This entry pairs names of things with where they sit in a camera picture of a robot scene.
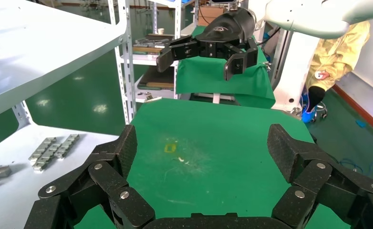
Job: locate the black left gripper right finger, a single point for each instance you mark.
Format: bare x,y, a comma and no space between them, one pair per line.
309,170

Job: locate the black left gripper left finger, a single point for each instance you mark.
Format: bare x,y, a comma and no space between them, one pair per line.
110,177

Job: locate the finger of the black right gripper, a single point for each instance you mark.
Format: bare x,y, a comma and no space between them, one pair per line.
241,60
177,50

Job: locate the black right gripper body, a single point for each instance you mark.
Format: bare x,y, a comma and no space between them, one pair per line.
227,28

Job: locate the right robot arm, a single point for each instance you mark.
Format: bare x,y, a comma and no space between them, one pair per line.
316,15

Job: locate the tray of dark parts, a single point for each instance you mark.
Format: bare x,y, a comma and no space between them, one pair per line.
151,44

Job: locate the brown cardboard box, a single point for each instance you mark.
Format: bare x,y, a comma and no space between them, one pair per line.
207,15

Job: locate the small paper cup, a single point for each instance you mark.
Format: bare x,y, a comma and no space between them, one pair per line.
161,31

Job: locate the white background storage rack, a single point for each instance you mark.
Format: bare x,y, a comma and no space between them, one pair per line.
177,19

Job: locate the dark wooden board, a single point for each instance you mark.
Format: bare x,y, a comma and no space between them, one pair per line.
156,77

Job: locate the green table cloth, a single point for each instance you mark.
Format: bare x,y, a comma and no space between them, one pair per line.
205,158
205,79

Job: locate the white robot torso column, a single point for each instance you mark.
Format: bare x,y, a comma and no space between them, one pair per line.
292,72

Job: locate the blue shoe cover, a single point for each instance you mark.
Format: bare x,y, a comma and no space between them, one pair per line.
308,116

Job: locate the small blue floor object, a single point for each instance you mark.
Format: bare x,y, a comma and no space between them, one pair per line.
361,123

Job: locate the person in yellow suit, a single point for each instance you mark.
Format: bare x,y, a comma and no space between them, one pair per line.
335,57

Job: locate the white matte shelf board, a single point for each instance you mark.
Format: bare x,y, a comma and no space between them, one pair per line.
9,205

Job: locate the white glossy shelf board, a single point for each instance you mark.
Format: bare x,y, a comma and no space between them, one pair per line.
47,47

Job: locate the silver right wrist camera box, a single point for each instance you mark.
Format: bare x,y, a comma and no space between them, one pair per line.
233,5

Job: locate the white perforated shelf post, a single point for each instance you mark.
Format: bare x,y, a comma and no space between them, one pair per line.
22,113
126,79

